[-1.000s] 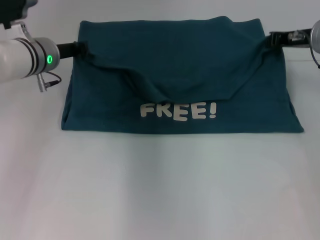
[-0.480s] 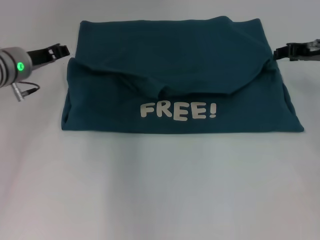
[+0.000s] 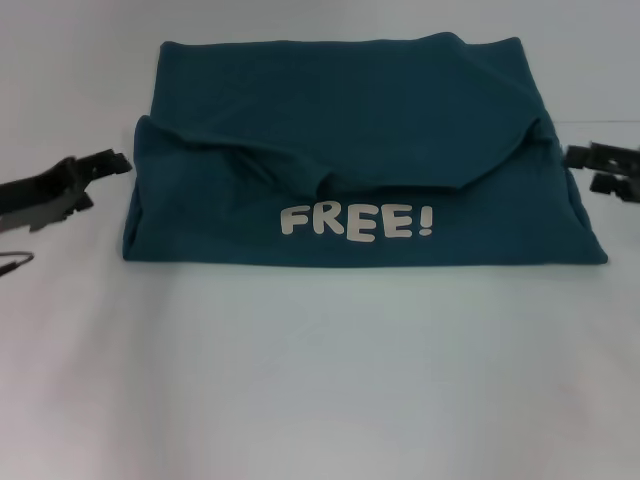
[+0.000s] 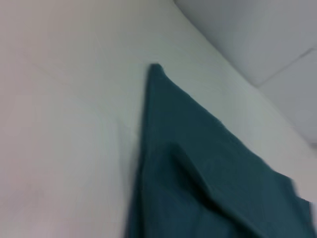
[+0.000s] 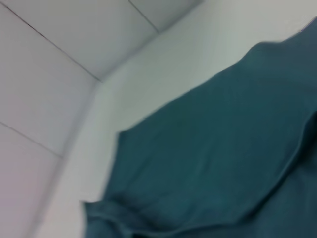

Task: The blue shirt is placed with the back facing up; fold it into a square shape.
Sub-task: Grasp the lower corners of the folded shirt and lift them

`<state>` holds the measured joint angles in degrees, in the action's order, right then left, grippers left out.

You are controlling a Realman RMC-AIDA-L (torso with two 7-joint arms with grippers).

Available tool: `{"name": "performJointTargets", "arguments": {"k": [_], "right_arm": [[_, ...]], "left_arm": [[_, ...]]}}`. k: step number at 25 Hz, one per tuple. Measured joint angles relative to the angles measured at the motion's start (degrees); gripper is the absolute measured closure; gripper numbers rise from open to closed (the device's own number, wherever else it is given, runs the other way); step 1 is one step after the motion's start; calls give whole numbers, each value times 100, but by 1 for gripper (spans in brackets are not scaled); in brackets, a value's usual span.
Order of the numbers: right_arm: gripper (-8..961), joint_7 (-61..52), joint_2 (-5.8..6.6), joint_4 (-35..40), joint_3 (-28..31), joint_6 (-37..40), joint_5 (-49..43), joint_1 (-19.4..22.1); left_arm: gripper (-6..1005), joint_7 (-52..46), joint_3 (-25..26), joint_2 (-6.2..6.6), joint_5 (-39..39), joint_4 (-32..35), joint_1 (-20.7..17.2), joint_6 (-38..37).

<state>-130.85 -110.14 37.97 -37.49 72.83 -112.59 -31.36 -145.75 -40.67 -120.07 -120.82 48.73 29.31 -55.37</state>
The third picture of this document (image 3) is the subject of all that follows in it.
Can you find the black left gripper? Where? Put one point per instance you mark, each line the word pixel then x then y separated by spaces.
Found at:
pixel 45 197

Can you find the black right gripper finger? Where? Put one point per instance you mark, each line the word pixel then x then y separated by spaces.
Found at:
pixel 610 157
pixel 617 186

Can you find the teal blue t-shirt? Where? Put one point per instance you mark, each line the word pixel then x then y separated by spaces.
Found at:
pixel 350 125

